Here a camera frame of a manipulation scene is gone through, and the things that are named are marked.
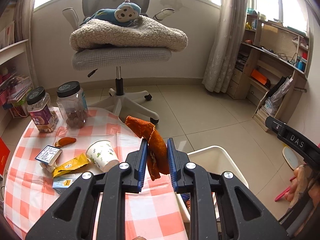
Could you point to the left curtain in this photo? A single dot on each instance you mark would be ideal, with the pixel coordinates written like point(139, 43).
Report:
point(23, 17)

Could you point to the purple label cashew jar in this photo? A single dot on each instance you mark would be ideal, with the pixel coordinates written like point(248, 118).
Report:
point(40, 109)

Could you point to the pink stool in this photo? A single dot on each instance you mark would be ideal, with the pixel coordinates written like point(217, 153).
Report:
point(281, 195)

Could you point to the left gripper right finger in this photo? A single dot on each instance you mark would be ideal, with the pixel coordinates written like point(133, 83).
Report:
point(221, 206)

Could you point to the blue white small carton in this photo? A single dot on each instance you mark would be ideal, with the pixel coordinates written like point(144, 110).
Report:
point(49, 155)

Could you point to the beige fleece blanket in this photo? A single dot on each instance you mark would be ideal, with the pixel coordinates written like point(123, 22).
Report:
point(143, 32)

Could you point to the left hand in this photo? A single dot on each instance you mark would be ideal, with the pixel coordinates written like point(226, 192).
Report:
point(139, 238)

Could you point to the wooden desk shelf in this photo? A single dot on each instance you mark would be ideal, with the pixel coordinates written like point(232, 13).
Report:
point(270, 68)

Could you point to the orange peel piece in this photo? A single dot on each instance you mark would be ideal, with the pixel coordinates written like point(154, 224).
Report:
point(64, 142)

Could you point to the large orange peel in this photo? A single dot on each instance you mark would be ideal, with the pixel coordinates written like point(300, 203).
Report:
point(157, 158)

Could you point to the jar with dark nuts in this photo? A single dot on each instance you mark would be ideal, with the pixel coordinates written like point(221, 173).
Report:
point(72, 104)

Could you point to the right hand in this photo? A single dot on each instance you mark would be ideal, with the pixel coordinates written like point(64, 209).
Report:
point(301, 182)

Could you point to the pink checkered tablecloth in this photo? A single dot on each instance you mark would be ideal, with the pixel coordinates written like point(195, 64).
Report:
point(153, 213)

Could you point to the yellow snack wrapper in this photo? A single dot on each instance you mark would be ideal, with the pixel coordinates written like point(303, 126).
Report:
point(71, 165)

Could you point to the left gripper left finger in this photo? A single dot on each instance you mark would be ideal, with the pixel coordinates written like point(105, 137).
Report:
point(93, 207)

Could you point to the beige lace curtain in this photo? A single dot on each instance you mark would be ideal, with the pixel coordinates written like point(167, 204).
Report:
point(222, 58)

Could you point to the grey office chair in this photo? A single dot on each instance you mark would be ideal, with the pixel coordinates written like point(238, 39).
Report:
point(111, 56)

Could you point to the milk carton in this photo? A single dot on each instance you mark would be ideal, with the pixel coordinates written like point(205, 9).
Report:
point(63, 182)

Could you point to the white bookshelf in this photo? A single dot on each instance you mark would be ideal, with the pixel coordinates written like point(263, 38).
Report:
point(16, 81)

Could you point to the floral paper cup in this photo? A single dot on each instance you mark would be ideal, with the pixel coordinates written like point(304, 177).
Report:
point(102, 155)

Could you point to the blue monkey plush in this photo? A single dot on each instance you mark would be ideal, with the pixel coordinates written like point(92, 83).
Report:
point(122, 16)

